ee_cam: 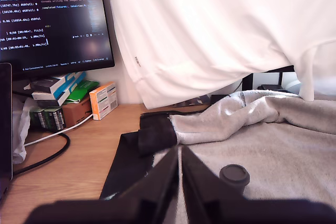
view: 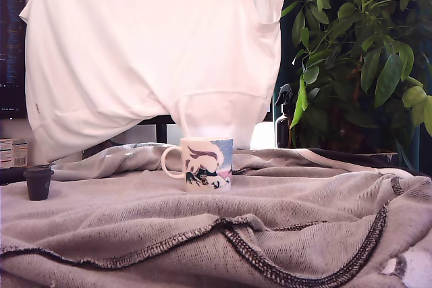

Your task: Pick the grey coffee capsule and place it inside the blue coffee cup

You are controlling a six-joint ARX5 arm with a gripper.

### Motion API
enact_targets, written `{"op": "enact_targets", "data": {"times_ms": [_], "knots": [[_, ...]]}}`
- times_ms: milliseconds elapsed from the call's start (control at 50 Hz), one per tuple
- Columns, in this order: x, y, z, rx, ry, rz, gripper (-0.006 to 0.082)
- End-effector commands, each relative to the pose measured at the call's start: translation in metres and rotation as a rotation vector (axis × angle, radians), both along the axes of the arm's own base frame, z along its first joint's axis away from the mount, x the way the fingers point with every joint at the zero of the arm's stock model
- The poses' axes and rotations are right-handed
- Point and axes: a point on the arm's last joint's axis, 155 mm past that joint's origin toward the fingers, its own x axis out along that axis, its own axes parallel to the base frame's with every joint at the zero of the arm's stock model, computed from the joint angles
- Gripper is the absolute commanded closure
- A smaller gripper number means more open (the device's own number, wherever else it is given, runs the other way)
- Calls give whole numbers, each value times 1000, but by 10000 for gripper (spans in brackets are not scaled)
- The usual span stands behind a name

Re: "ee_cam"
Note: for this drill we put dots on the green notebook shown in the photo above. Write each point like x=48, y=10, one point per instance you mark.
x=84, y=89

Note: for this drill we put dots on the brown cardboard box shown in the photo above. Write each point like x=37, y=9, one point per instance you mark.
x=77, y=112

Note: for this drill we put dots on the black computer monitor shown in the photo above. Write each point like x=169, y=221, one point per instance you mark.
x=52, y=11

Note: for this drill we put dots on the dark laptop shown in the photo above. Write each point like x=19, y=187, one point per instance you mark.
x=5, y=129

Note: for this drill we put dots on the grey sweatshirt with black trim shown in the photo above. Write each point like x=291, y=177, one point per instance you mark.
x=275, y=155

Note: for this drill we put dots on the dark grey flat box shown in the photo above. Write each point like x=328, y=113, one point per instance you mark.
x=43, y=85

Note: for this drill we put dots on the orange and white carton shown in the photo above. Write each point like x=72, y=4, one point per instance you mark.
x=103, y=102

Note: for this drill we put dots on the white plastic bag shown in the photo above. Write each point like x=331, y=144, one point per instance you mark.
x=19, y=134

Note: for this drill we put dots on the blue and white box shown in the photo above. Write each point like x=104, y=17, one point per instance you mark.
x=72, y=79
x=56, y=98

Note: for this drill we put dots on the black monitor stand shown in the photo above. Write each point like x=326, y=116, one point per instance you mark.
x=262, y=75

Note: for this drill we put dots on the white hanging shirt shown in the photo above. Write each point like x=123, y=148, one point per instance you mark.
x=210, y=24

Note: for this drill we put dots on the green battery pack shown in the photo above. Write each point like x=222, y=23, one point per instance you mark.
x=38, y=117
x=55, y=118

